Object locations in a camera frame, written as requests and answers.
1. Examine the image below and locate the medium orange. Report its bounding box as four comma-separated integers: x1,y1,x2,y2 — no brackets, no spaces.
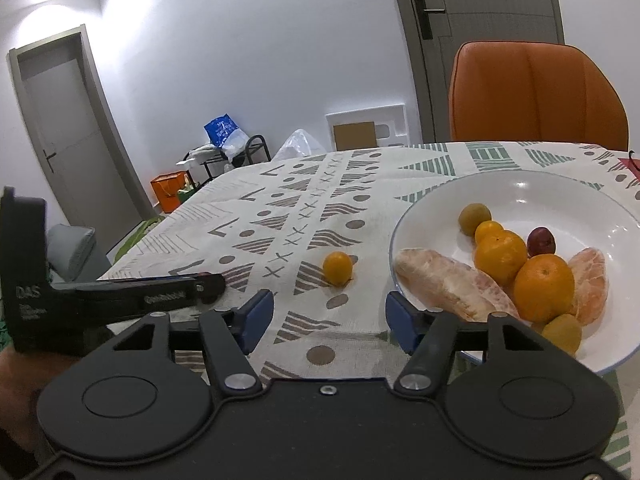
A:
473,230,529,288

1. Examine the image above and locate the clear plastic bag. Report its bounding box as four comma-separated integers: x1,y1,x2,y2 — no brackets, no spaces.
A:
271,129,328,162

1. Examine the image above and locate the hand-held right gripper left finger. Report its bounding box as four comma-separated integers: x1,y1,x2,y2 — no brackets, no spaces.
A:
111,289,275,392

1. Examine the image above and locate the small orange kumquat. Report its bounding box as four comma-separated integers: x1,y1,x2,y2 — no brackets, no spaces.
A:
322,251,355,287

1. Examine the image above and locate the white plate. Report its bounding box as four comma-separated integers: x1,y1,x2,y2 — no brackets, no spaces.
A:
389,170,640,375

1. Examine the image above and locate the orange paper bag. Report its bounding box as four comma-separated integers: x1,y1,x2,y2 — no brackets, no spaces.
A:
151,171,188,213

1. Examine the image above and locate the grey door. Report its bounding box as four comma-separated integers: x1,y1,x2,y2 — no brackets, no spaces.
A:
387,0,566,143
7,26,153,256

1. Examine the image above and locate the orange chair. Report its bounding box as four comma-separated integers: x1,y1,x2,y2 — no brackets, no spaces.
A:
448,41,630,152

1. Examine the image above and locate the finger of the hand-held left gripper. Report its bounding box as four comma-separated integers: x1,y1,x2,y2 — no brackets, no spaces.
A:
100,270,216,283
50,272,227,322

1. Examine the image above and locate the white foam packing board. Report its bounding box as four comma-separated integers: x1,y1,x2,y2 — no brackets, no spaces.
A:
325,104,412,151

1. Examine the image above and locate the person's left hand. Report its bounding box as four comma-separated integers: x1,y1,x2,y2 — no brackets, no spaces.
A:
0,349,76,461

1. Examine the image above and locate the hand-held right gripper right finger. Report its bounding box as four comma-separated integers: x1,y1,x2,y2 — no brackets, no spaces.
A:
385,290,539,395

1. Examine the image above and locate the peeled pomelo segment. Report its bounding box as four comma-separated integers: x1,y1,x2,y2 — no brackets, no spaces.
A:
394,247,522,323
566,247,607,326

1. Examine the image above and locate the grey upholstered seat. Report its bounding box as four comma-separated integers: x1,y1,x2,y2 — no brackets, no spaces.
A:
45,224,112,286

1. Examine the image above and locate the black metal rack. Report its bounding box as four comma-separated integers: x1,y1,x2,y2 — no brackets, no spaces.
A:
182,135,272,181

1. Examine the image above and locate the yellow-green round fruit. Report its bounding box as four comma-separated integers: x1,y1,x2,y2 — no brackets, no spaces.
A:
458,203,492,237
541,313,584,356

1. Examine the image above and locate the brown cardboard sheet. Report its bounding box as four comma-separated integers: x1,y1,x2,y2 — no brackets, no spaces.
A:
332,121,377,151

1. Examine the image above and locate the large orange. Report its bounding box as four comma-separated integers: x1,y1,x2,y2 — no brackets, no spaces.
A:
513,254,576,324

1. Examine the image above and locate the blue and white bag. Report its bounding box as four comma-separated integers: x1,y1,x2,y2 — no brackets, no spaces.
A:
203,114,248,158

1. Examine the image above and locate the green rug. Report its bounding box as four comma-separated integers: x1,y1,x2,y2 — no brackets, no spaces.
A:
112,215,166,263

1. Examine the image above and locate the dark red jujube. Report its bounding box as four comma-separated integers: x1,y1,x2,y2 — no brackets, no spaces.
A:
526,227,557,258

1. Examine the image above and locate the small mandarin orange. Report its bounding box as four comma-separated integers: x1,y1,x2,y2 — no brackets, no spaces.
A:
474,220,506,246

